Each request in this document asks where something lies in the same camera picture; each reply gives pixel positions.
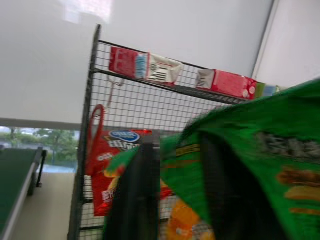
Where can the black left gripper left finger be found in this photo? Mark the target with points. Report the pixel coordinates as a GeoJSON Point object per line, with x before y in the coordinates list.
{"type": "Point", "coordinates": [135, 200]}

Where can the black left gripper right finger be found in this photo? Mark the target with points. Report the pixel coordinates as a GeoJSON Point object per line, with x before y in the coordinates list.
{"type": "Point", "coordinates": [232, 200]}

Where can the green chip bag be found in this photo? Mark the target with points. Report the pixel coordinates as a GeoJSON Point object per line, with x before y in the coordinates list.
{"type": "Point", "coordinates": [250, 117]}

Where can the metal rack hook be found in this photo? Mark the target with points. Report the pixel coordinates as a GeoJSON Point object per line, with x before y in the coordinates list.
{"type": "Point", "coordinates": [112, 87]}

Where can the orange chip bag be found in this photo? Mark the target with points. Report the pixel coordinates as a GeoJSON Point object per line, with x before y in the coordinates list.
{"type": "Point", "coordinates": [182, 222]}

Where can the red chip bag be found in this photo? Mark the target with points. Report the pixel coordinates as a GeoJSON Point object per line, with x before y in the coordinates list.
{"type": "Point", "coordinates": [100, 160]}

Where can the green and blue carton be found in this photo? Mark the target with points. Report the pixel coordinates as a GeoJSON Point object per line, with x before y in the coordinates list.
{"type": "Point", "coordinates": [266, 90]}

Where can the red carton with white end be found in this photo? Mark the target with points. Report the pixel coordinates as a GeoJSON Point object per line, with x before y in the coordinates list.
{"type": "Point", "coordinates": [230, 83]}

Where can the green table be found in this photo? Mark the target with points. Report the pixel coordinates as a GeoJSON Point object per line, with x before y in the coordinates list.
{"type": "Point", "coordinates": [12, 180]}

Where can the white carton with red print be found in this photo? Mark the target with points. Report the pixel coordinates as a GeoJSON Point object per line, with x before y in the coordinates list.
{"type": "Point", "coordinates": [162, 70]}

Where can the red and blue carton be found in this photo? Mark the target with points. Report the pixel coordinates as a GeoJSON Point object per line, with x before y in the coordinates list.
{"type": "Point", "coordinates": [123, 62]}

